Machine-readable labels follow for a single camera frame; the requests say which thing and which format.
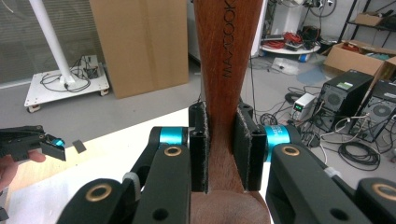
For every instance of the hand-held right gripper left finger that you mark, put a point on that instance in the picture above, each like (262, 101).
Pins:
(198, 149)

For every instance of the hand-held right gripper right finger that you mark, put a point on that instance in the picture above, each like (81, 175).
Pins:
(249, 155)

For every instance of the brown wooden spoon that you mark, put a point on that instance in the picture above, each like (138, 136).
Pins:
(224, 46)

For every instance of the white grid mat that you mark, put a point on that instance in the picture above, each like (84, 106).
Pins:
(93, 174)

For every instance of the white pole stand wheeled base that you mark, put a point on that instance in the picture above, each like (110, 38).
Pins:
(65, 87)

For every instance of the white power supply unit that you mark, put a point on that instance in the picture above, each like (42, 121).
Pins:
(303, 107)

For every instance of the clear plastic sheet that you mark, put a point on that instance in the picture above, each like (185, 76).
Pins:
(286, 66)

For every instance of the black computer tower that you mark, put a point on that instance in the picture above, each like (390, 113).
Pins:
(381, 112)
(342, 96)

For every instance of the white round table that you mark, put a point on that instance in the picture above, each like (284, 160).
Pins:
(289, 49)

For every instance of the large cardboard sheet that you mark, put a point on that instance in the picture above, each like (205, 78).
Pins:
(140, 46)

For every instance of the open cardboard box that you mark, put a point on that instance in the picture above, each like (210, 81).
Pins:
(351, 59)

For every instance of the black metal shelf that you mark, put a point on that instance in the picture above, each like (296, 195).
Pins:
(348, 18)

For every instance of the small cardboard box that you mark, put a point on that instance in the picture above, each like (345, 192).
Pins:
(369, 19)

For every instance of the small dark flat bracket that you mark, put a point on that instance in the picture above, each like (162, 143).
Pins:
(79, 146)

